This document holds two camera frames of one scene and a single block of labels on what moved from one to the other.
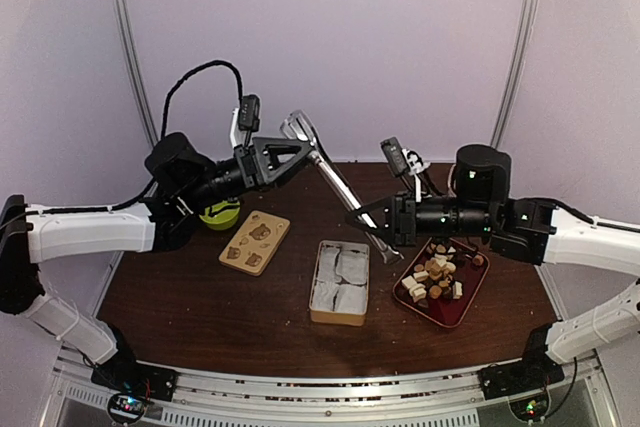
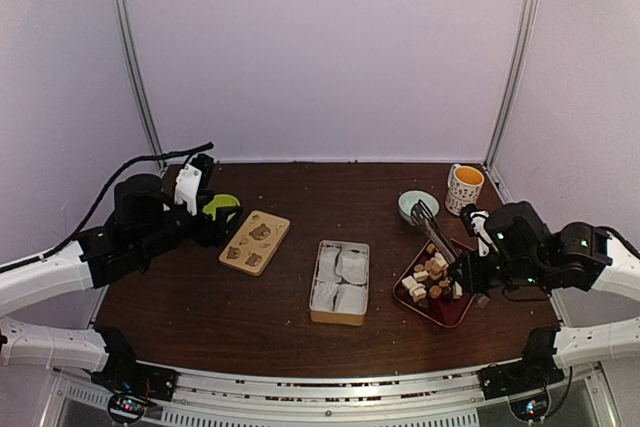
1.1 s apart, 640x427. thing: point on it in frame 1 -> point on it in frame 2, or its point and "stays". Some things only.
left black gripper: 259,164 -> 218,232
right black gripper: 395,219 -> 467,266
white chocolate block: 409,281 stays
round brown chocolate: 435,291 stays
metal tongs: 297,125 -> 419,213
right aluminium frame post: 524,46 stays
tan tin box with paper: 340,284 stays
